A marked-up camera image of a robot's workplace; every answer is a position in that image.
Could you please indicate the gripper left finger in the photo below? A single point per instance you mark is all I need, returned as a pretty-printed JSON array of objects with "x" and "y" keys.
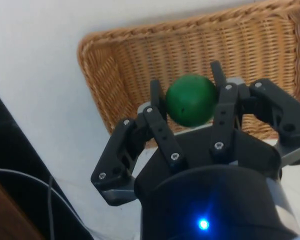
[{"x": 165, "y": 135}]

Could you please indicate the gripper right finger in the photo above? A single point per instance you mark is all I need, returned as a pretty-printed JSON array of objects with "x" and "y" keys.
[{"x": 223, "y": 112}]

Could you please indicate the green ball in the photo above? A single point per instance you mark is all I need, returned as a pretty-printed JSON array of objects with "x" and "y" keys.
[{"x": 190, "y": 100}]

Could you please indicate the wicker basket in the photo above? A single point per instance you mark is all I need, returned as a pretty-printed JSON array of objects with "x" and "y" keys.
[{"x": 190, "y": 50}]

